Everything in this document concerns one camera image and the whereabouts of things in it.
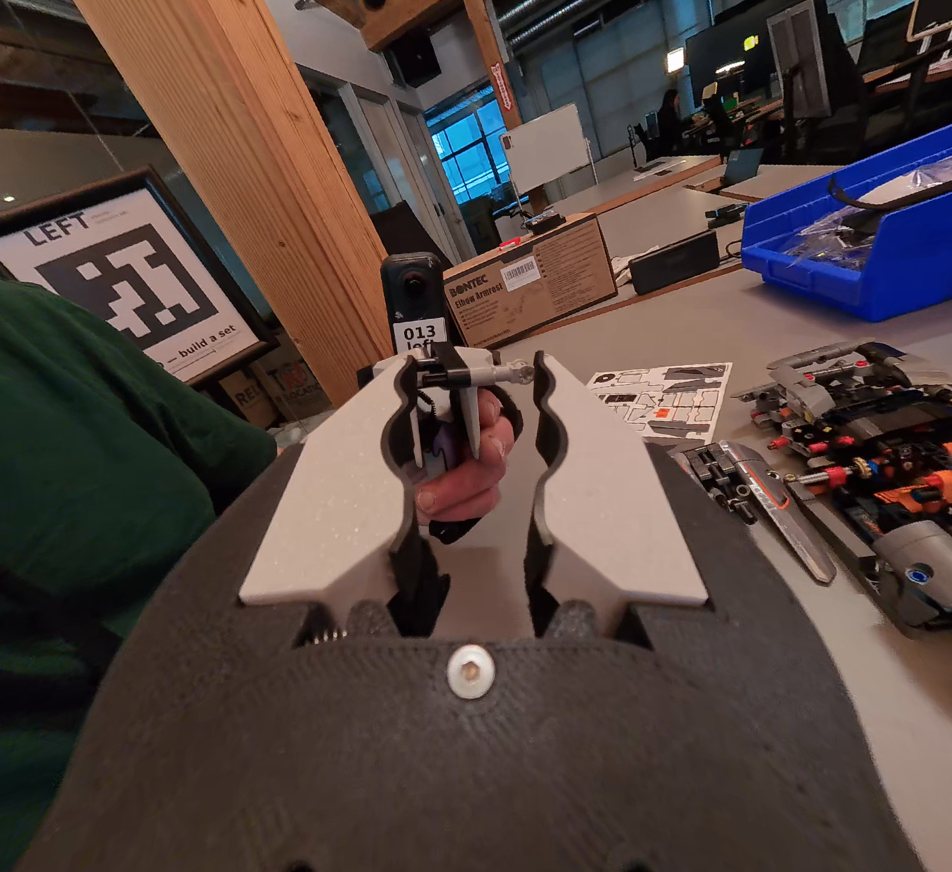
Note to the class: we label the wooden post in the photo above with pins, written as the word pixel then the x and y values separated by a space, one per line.
pixel 208 143

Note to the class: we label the black computer monitor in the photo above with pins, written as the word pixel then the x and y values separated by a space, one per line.
pixel 799 54

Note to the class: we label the whiteboard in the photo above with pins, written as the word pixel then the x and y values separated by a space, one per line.
pixel 547 147

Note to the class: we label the brown printed cardboard box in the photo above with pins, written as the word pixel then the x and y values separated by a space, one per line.
pixel 290 389

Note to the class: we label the framed marker poster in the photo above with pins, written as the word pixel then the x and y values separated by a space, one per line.
pixel 134 270

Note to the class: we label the red wall sign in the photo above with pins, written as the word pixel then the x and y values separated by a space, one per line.
pixel 502 85

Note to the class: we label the large lego vehicle model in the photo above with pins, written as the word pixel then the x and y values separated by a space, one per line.
pixel 877 441

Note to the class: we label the blue plastic bin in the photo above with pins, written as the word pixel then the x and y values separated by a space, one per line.
pixel 892 270

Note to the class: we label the lego sticker sheet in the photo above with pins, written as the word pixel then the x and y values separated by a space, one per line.
pixel 662 396

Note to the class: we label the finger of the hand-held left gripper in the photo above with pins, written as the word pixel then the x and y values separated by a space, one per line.
pixel 435 411
pixel 474 418

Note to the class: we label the clear plastic bags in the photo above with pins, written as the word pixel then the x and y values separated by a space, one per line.
pixel 833 232

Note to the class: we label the grey lego panels orange stripes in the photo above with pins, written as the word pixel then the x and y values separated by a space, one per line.
pixel 796 530

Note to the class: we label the person's green shirt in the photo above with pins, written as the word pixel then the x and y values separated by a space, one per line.
pixel 89 478

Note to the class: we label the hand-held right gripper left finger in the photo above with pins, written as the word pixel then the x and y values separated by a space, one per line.
pixel 327 515

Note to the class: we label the black speaker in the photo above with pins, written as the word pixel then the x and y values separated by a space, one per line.
pixel 414 59

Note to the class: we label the black lego beam assembly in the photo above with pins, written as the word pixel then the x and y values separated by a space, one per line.
pixel 454 374

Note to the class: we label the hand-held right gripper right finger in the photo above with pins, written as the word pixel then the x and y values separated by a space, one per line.
pixel 617 515

